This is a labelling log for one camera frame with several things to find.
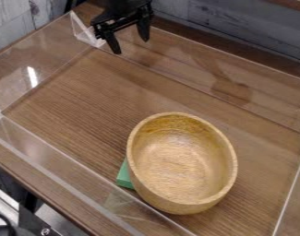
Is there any black metal bracket with bolt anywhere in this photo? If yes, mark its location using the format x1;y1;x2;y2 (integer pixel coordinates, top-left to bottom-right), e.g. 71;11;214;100
19;206;62;236

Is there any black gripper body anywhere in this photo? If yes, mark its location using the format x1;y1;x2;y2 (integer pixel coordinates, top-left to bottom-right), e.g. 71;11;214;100
90;0;153;38

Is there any green block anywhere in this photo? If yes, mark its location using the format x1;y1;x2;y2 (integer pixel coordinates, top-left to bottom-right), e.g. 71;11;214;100
116;160;134;189

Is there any brown wooden oval bowl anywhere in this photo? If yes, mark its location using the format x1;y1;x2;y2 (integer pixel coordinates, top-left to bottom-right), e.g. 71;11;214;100
126;112;238;215

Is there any clear acrylic corner bracket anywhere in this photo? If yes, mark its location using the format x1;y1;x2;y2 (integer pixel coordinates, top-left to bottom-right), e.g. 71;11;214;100
70;11;104;48

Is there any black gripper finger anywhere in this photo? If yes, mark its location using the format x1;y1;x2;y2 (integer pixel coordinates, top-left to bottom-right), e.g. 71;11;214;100
103;30;120;54
135;18;150;41

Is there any black cable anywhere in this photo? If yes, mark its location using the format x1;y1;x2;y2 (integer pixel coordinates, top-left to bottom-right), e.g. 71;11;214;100
0;212;15;236

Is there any clear acrylic tray wall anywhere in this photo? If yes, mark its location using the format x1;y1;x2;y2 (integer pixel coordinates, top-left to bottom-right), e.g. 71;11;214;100
0;5;300;236

